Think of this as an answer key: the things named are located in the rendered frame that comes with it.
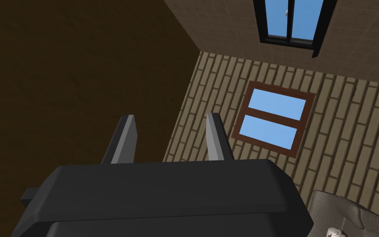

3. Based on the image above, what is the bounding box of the black framed window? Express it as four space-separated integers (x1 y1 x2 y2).
252 0 338 59

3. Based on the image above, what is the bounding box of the brown framed window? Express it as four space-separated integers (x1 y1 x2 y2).
231 80 317 159

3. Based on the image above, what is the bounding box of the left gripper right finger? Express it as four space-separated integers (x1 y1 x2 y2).
206 112 235 162

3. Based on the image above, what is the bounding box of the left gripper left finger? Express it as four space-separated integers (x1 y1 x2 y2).
101 114 138 165

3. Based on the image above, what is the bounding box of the grey sofa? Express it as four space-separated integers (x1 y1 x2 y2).
307 189 379 237

